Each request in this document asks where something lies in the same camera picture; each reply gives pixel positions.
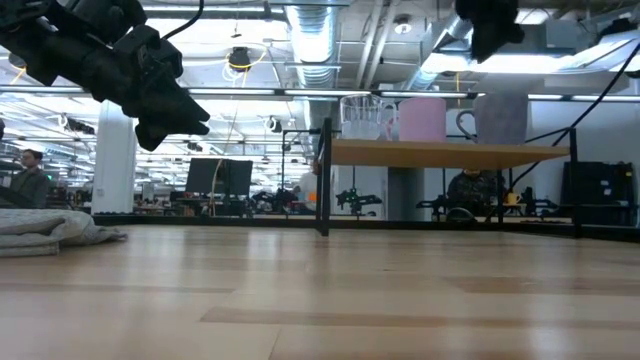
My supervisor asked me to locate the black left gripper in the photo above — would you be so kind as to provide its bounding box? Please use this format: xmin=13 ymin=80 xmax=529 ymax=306
xmin=79 ymin=24 xmax=212 ymax=153

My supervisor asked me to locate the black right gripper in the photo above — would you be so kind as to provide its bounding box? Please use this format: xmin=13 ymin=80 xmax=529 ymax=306
xmin=454 ymin=0 xmax=526 ymax=64

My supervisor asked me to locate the grey ceramic mug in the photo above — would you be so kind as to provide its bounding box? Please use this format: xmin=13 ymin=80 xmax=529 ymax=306
xmin=454 ymin=92 xmax=530 ymax=147

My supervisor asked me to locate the pink plastic cup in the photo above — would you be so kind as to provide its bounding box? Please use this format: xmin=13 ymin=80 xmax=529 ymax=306
xmin=397 ymin=97 xmax=448 ymax=144

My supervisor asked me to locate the clear glass mug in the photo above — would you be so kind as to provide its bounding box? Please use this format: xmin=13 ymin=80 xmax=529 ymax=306
xmin=339 ymin=93 xmax=399 ymax=142

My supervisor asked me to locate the white room pillar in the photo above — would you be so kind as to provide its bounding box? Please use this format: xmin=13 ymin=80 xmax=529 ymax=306
xmin=91 ymin=99 xmax=139 ymax=216

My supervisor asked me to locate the black computer monitor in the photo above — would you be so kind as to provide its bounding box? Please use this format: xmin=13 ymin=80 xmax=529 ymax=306
xmin=184 ymin=157 xmax=254 ymax=198

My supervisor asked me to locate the person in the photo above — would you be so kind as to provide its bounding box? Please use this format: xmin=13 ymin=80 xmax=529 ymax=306
xmin=445 ymin=168 xmax=507 ymax=219
xmin=0 ymin=148 xmax=52 ymax=211

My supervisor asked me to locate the grey folded cloth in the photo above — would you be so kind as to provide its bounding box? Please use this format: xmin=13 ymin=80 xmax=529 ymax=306
xmin=0 ymin=207 xmax=129 ymax=259

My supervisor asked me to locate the black equipment cabinet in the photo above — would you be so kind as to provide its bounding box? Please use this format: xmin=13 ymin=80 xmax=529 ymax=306
xmin=561 ymin=160 xmax=638 ymax=227

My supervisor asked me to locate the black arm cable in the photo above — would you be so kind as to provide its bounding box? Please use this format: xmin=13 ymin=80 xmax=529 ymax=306
xmin=160 ymin=0 xmax=205 ymax=41

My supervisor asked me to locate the black table border rail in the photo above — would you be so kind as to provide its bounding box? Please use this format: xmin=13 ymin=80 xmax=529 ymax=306
xmin=92 ymin=213 xmax=640 ymax=244

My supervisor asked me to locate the long black hanging cable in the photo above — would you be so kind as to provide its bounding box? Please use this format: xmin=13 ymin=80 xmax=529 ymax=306
xmin=508 ymin=42 xmax=640 ymax=190

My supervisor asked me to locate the wooden shelf with black frame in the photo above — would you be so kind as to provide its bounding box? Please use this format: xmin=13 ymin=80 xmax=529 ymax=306
xmin=314 ymin=117 xmax=581 ymax=239

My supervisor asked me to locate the silver ventilation duct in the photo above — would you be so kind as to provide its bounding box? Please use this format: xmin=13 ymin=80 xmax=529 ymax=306
xmin=283 ymin=4 xmax=342 ymax=90

